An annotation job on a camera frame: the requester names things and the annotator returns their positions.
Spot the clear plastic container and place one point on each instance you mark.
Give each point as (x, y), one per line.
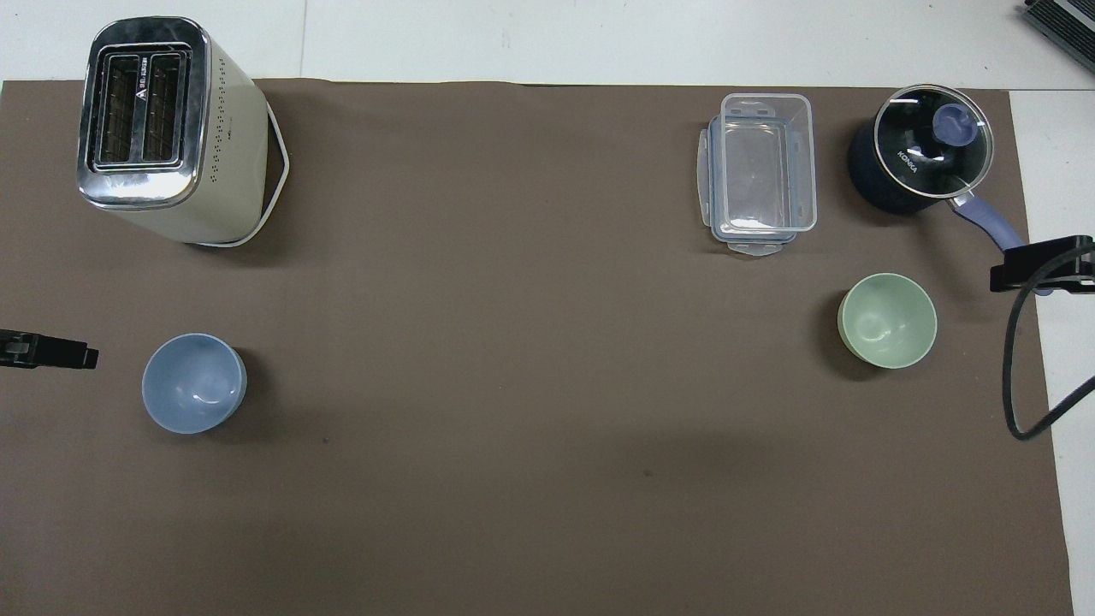
(766, 167)

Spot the clear plastic clip lid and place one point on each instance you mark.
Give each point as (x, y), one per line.
(708, 180)

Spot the cream toaster with chrome top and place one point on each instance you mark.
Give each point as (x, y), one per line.
(224, 162)

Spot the glass pot lid blue knob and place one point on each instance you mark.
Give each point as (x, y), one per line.
(924, 145)

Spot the blue bowl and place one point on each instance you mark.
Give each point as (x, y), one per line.
(190, 385)

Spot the green bowl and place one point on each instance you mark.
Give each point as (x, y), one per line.
(888, 322)

